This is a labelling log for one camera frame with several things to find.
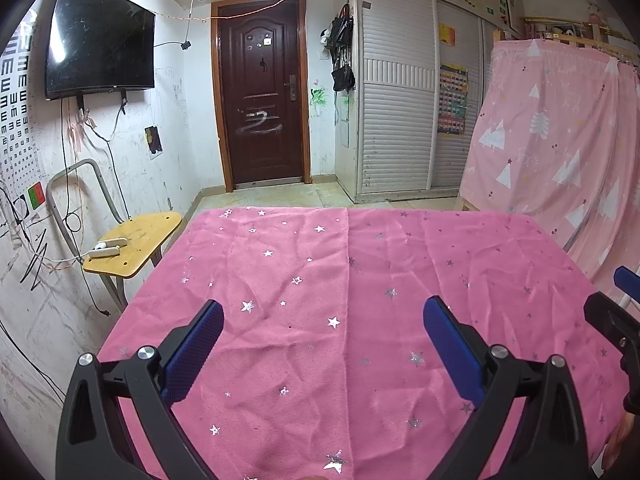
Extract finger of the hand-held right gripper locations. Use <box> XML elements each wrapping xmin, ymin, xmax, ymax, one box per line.
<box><xmin>614</xmin><ymin>266</ymin><xmax>640</xmax><ymax>307</ymax></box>
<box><xmin>584</xmin><ymin>292</ymin><xmax>640</xmax><ymax>362</ymax></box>

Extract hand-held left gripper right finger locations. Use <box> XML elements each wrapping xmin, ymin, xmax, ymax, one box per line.
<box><xmin>422</xmin><ymin>296</ymin><xmax>589</xmax><ymax>480</ymax></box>

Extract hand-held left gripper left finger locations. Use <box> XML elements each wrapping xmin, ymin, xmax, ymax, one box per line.
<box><xmin>55</xmin><ymin>300</ymin><xmax>224</xmax><ymax>480</ymax></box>

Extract person's right forearm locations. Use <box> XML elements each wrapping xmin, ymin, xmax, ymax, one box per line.
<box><xmin>597</xmin><ymin>410</ymin><xmax>640</xmax><ymax>476</ymax></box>

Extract metal chair with wooden seat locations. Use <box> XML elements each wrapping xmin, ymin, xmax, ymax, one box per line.
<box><xmin>46</xmin><ymin>158</ymin><xmax>184</xmax><ymax>311</ymax></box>

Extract white power strip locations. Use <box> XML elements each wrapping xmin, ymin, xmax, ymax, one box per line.
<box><xmin>82</xmin><ymin>237</ymin><xmax>128</xmax><ymax>258</ymax></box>

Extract pink star tablecloth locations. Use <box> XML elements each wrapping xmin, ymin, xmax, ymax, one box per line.
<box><xmin>97</xmin><ymin>206</ymin><xmax>632</xmax><ymax>480</ymax></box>

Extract pink tree-print curtain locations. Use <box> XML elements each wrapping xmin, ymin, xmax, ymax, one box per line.
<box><xmin>459</xmin><ymin>37</ymin><xmax>640</xmax><ymax>306</ymax></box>

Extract white louvered wardrobe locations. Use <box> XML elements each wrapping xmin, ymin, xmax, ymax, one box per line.
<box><xmin>354</xmin><ymin>0</ymin><xmax>496</xmax><ymax>203</ymax></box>

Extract colourful chart poster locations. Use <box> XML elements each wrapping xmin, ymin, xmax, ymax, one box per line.
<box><xmin>436</xmin><ymin>62</ymin><xmax>469</xmax><ymax>136</ymax></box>

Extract dark brown door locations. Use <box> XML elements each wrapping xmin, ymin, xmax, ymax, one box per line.
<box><xmin>210</xmin><ymin>0</ymin><xmax>313</xmax><ymax>193</ymax></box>

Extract eye chart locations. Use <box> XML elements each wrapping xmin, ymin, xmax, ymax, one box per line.
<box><xmin>0</xmin><ymin>10</ymin><xmax>38</xmax><ymax>201</ymax></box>

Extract hanging black bags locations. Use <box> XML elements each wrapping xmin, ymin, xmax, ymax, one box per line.
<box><xmin>322</xmin><ymin>2</ymin><xmax>357</xmax><ymax>93</ymax></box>

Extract wooden bed frame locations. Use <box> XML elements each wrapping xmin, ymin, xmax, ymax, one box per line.
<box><xmin>492</xmin><ymin>16</ymin><xmax>640</xmax><ymax>68</ymax></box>

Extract wall-mounted black television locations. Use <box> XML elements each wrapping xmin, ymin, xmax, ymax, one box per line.
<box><xmin>44</xmin><ymin>0</ymin><xmax>156</xmax><ymax>101</ymax></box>

